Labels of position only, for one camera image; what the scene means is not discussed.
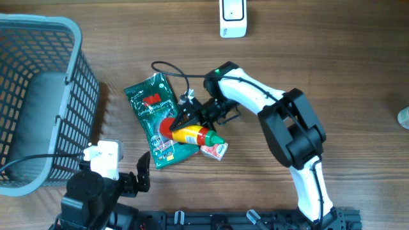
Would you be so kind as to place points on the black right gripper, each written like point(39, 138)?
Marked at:
point(193, 114)

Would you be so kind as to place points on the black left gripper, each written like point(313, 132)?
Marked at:
point(131, 187)

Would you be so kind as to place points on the yellow bottle green cap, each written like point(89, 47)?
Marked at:
point(194, 134)

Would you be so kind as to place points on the green glove package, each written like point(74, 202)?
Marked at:
point(153, 100)

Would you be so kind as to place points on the red small packet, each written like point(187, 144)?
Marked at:
point(216, 152)

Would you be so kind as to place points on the clear jar green lid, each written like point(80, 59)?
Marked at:
point(403, 118)

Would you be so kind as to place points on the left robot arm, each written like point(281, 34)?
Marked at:
point(91, 201)

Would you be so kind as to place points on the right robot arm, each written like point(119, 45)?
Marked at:
point(291, 128)

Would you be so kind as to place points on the white barcode scanner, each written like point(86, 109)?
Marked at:
point(233, 18)

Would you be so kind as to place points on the grey plastic shopping basket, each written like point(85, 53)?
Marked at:
point(49, 97)

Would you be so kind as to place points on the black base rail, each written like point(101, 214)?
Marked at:
point(337, 219)

